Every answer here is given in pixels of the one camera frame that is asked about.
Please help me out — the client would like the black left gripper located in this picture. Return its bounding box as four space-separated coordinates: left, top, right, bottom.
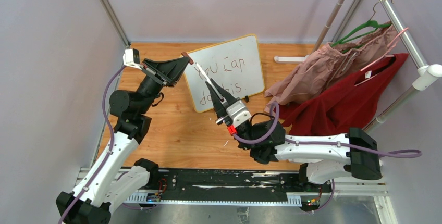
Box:
137 57 190 115

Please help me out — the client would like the brown marker cap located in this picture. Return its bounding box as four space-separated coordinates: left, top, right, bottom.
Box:
181 52 194 65

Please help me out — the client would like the yellow framed whiteboard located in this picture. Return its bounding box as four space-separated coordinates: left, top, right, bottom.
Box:
184 34 265 113

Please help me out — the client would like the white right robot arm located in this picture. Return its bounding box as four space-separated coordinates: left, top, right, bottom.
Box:
205 78 382 192

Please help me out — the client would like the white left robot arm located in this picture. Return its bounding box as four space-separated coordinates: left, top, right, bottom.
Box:
56 53 193 223

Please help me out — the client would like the pink garment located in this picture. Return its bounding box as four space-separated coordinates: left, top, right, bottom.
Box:
264 26 398 111

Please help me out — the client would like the red garment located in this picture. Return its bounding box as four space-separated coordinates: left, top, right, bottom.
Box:
279 53 409 136

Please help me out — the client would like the pink clothes hanger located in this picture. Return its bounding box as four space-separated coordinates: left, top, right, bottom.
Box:
354 27 409 86

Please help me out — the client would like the green clothes hanger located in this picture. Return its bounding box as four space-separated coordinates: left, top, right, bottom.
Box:
331 0 394 47

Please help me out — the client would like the metal clothes rack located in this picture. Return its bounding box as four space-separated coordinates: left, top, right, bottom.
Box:
274 0 442 169

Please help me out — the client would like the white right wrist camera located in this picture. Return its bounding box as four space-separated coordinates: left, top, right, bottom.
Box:
226 100 252 128

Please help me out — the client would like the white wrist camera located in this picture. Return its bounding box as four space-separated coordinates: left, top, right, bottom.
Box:
226 100 252 128
123 48 142 70

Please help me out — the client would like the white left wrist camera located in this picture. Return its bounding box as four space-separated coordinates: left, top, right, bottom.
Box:
123 48 142 70

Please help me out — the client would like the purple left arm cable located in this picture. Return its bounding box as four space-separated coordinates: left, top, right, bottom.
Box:
57 64 127 224

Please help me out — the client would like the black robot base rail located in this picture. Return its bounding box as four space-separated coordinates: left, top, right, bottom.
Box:
70 167 389 213

